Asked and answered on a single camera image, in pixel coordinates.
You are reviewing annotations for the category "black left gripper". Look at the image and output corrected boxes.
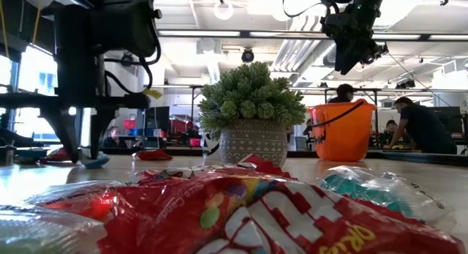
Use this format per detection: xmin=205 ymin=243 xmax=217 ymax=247
xmin=0 ymin=0 xmax=162 ymax=165

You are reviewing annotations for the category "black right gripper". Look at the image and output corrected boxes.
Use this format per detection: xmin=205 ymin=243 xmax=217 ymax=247
xmin=320 ymin=0 xmax=389 ymax=75

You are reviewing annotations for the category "silver blue candy bar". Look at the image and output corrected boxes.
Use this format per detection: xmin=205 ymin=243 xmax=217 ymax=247
xmin=80 ymin=152 xmax=111 ymax=171
xmin=14 ymin=148 xmax=47 ymax=164

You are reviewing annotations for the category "person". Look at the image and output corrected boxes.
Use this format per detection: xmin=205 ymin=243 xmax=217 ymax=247
xmin=382 ymin=96 xmax=458 ymax=155
xmin=102 ymin=125 xmax=127 ymax=149
xmin=378 ymin=119 xmax=401 ymax=147
xmin=326 ymin=83 xmax=356 ymax=105

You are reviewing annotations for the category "large bright window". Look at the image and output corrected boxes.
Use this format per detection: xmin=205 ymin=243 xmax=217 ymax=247
xmin=0 ymin=45 xmax=87 ymax=143

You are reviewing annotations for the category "orange plastic bucket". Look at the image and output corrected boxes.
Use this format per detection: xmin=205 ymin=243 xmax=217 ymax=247
xmin=306 ymin=98 xmax=378 ymax=163

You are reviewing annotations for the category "green potted artificial plant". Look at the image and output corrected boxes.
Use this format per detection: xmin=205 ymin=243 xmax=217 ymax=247
xmin=198 ymin=61 xmax=307 ymax=168

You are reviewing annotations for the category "long ceiling light bar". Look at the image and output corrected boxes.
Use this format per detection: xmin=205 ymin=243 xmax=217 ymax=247
xmin=156 ymin=29 xmax=468 ymax=42

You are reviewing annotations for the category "gray air duct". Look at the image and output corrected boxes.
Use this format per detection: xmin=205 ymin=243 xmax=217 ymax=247
xmin=322 ymin=45 xmax=338 ymax=67

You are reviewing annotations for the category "red wrapped ring pop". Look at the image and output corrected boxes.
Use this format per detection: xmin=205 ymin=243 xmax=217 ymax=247
xmin=25 ymin=179 xmax=127 ymax=225

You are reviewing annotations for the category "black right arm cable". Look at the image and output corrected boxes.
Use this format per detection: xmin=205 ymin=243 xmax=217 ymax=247
xmin=282 ymin=0 xmax=341 ymax=19

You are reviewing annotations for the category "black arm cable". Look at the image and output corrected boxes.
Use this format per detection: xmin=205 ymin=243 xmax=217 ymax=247
xmin=104 ymin=41 xmax=164 ymax=100
xmin=282 ymin=0 xmax=341 ymax=19

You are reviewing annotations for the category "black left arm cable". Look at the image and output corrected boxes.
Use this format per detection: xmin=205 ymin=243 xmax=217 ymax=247
xmin=104 ymin=41 xmax=164 ymax=100

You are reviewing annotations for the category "green wrapped ring pop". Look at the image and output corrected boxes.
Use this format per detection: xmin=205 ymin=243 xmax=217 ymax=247
xmin=0 ymin=204 xmax=109 ymax=254

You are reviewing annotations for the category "teal wrapped ring pop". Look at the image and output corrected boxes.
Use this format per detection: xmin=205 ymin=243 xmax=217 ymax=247
xmin=316 ymin=165 xmax=453 ymax=228

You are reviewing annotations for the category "white ring lamp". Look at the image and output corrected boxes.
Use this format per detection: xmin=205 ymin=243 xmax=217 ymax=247
xmin=213 ymin=0 xmax=235 ymax=21

